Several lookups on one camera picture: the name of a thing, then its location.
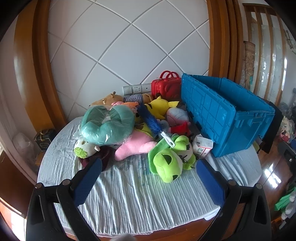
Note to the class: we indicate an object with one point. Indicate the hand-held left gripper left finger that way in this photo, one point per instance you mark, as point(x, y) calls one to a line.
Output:
point(86, 183)

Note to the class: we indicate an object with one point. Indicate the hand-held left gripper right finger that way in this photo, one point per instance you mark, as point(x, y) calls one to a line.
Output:
point(210, 183)

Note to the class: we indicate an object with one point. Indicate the maroon knitted cloth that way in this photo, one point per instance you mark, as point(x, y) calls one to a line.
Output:
point(107, 153)

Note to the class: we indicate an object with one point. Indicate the green frog plush toy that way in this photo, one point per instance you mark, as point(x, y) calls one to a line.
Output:
point(166, 162)

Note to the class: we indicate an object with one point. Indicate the pink starfish plush toy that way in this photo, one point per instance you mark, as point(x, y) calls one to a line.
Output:
point(136, 144)

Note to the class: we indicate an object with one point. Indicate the blue plastic storage crate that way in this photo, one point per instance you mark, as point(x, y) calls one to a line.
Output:
point(215, 109)

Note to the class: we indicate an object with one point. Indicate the clear plastic container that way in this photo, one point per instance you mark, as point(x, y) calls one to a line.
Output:
point(24, 148)

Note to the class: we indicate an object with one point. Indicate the small white and green plush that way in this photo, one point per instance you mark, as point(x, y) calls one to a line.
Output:
point(85, 147)

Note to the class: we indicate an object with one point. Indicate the white packet with red label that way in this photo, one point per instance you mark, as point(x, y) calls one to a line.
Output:
point(203, 144)

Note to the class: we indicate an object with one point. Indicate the dark patterned box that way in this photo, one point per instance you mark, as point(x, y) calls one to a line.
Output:
point(44, 141)

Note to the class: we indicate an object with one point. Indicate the teal heart plush in bag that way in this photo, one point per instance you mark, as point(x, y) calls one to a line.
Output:
point(101, 125)

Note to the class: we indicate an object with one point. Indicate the red plush toy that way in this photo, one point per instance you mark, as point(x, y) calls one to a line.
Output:
point(182, 128)

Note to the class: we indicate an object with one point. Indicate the white and pink plush toy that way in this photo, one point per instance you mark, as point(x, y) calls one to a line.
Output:
point(178, 115)

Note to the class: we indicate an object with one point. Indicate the green cloth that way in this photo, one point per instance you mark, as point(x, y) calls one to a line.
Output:
point(284, 200)

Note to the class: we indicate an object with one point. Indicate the black garment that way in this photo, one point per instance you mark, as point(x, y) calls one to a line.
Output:
point(274, 129)

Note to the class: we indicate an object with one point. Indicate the brown capybara plush toy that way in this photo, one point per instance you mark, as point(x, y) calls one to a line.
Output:
point(105, 100)

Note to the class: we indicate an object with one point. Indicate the blue feather duster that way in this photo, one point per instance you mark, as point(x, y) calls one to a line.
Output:
point(150, 121)

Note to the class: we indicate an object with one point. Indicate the pink pig plush orange dress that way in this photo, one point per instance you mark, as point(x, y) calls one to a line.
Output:
point(129, 105)

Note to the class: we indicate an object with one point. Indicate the yellow mouse plush toy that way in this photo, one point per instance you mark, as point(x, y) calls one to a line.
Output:
point(159, 106)

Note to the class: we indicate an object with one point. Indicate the pink and white soft toy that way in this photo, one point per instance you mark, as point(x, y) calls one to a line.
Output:
point(286, 129)

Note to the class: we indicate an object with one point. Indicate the brown plush with striped shirt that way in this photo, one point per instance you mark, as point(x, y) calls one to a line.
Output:
point(133, 98)

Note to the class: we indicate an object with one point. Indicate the red toy suitcase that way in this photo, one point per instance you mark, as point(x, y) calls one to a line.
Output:
point(165, 89)

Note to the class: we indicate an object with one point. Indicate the patterned hanging cloth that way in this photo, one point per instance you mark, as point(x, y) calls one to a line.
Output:
point(249, 62)

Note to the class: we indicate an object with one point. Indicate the wooden framed glass screen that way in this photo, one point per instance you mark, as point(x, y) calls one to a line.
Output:
point(266, 46)

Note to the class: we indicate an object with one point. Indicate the white wall socket panel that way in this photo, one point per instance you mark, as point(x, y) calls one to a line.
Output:
point(137, 88)

